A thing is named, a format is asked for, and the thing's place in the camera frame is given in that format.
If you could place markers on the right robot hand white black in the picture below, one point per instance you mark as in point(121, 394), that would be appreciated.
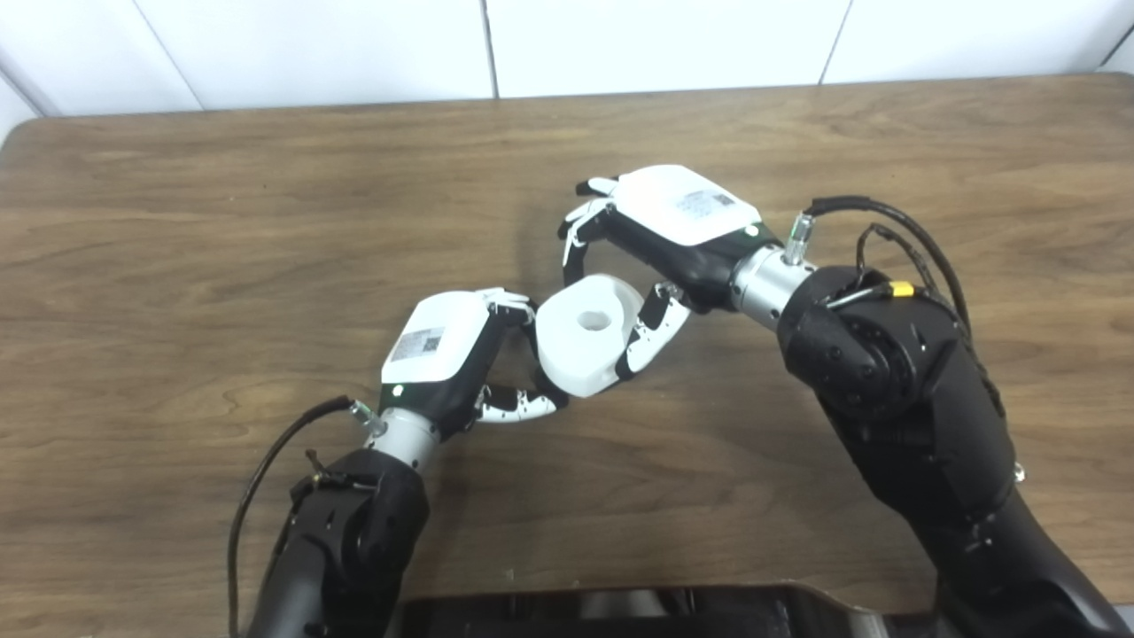
point(691, 213)

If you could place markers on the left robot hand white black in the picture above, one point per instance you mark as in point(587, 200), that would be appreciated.
point(438, 354)

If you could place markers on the round white piece with holes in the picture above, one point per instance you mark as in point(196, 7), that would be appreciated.
point(585, 341)

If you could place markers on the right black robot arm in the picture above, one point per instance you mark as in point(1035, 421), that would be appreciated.
point(912, 416)

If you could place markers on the black robot torso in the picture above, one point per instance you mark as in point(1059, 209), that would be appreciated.
point(673, 613)

